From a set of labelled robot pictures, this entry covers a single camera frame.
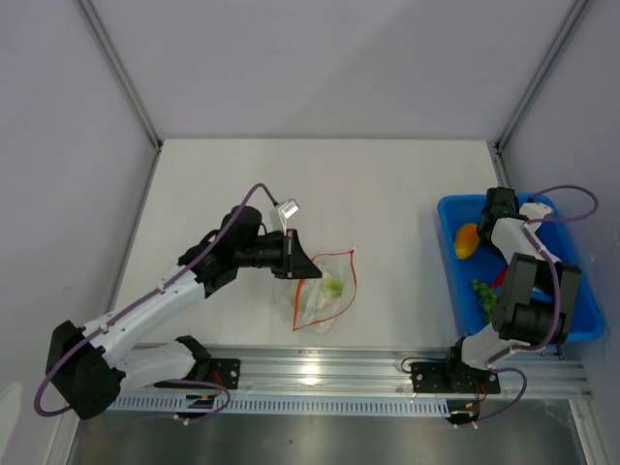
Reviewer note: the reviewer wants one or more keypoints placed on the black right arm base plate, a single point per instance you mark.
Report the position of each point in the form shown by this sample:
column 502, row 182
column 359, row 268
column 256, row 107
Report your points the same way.
column 440, row 376

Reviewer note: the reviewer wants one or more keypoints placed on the green grape bunch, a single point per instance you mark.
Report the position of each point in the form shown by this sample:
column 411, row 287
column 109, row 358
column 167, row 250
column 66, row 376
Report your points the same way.
column 487, row 298

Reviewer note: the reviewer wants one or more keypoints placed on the red chili pepper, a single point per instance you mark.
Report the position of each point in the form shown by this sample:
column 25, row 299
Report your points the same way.
column 498, row 281

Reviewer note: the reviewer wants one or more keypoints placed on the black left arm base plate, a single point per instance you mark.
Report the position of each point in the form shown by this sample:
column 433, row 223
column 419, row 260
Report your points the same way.
column 224, row 372

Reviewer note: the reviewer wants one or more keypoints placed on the clear zip bag red zipper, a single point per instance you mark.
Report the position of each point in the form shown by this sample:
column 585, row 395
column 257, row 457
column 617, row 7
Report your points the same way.
column 340, row 265

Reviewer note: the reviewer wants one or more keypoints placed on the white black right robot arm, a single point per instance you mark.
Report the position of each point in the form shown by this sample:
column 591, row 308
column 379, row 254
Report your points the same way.
column 537, row 298

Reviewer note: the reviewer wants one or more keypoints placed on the white slotted cable duct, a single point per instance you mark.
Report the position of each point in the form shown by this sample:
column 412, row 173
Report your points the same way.
column 180, row 403

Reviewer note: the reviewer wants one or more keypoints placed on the left aluminium frame post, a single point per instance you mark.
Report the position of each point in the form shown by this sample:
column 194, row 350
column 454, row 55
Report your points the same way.
column 103, row 41

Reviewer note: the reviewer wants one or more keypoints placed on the aluminium mounting rail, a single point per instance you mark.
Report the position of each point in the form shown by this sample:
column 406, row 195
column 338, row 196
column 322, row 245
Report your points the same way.
column 378, row 372

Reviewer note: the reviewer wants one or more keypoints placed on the blue plastic bin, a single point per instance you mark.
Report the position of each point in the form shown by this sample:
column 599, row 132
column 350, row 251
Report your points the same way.
column 485, row 265

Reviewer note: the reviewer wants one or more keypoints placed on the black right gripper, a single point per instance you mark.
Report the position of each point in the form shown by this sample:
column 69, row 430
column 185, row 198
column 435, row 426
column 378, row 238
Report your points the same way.
column 496, row 250

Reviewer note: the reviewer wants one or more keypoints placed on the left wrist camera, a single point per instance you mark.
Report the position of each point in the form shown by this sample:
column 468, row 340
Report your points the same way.
column 281, row 213

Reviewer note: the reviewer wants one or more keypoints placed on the white cauliflower green leaves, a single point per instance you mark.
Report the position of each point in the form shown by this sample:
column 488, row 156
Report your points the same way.
column 318, row 294

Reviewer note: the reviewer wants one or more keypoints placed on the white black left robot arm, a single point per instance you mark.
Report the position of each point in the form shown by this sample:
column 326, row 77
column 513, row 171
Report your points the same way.
column 92, row 364

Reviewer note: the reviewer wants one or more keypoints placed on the orange yellow mango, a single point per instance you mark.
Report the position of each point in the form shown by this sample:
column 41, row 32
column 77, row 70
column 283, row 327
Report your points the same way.
column 466, row 241

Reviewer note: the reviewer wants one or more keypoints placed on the right aluminium frame post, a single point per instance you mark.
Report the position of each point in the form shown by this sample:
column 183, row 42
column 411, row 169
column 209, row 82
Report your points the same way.
column 559, row 42

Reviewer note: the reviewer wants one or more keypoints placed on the aluminium frame post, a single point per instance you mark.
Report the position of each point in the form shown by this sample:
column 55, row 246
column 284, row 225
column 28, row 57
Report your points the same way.
column 559, row 42
column 103, row 41

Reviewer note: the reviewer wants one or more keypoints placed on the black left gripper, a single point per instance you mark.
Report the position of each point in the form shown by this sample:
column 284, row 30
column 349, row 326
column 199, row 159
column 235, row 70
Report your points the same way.
column 294, row 262

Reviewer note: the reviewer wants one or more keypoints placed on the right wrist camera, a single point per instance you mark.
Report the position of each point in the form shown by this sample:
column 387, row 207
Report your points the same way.
column 536, row 211

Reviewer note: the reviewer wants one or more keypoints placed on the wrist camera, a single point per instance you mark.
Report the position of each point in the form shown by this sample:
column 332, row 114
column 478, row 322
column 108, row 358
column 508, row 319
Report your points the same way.
column 281, row 213
column 536, row 211

